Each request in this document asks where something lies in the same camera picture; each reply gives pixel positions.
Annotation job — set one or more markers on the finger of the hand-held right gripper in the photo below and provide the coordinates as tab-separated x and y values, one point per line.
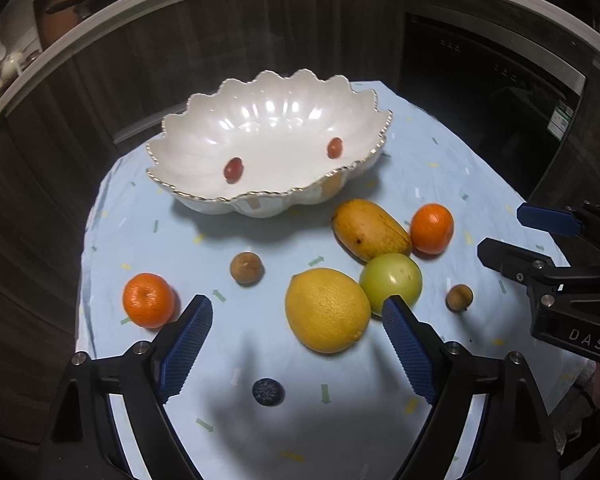
545	217
510	257

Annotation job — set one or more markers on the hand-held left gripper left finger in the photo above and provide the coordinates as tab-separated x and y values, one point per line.
187	345

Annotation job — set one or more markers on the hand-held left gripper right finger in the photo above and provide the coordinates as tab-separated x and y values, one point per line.
405	340

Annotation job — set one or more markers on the green apple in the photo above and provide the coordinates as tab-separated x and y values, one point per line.
391	280

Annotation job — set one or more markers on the small brown longan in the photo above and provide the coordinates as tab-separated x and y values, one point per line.
459	298

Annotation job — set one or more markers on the yellow lemon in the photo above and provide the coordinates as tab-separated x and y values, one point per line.
327	310

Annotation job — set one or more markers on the dark blueberry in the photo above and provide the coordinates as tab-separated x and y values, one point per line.
267	391

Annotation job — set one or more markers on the large brown longan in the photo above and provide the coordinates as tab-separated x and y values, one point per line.
247	268

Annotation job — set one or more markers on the yellow mango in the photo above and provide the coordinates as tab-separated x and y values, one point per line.
370	232

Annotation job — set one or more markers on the white scalloped ceramic bowl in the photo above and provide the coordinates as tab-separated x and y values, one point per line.
280	125

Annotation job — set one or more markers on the orange tangerine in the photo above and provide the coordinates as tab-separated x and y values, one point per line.
431	228
148	300

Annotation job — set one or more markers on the green white sticker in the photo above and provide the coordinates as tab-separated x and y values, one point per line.
560	121

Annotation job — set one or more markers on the light blue patterned tablecloth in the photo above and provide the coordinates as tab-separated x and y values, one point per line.
230	230

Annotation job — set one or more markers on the black built-in oven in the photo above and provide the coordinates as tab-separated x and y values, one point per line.
480	110

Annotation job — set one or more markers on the red grape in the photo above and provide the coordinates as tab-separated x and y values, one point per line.
335	147
233	169

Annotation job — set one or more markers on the dark wood kitchen cabinets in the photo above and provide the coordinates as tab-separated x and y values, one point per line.
230	35

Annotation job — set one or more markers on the white teapot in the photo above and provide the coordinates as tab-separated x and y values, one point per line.
11	62

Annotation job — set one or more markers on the wooden cutting board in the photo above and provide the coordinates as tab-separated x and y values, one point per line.
55	17

